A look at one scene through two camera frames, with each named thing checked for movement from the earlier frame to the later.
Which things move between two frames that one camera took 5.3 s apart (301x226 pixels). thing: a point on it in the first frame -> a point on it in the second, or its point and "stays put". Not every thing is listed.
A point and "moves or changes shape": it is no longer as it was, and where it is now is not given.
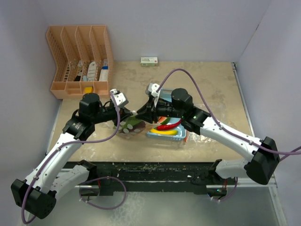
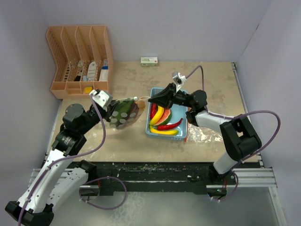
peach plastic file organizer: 84,60 stays put
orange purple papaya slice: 140,125 -> 137,107
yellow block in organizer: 88,90 stays put
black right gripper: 148,112 -> 166,98
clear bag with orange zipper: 199,139 stays put
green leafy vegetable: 128,123 moves or changes shape
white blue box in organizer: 103,76 stays put
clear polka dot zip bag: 131,125 moves or changes shape
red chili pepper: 165,127 stays put
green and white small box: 149,61 stays put
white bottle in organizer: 92,71 stays put
